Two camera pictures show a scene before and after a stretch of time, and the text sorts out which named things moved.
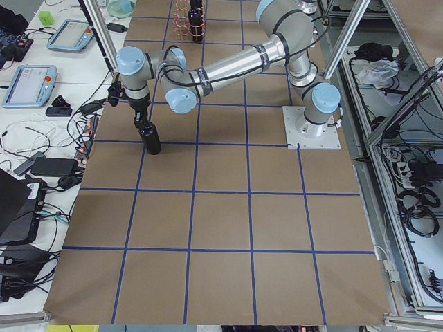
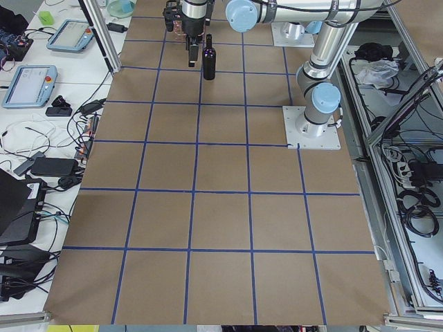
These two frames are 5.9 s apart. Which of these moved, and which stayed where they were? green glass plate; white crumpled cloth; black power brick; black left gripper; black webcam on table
Moved: black left gripper
Stayed: green glass plate; black power brick; black webcam on table; white crumpled cloth
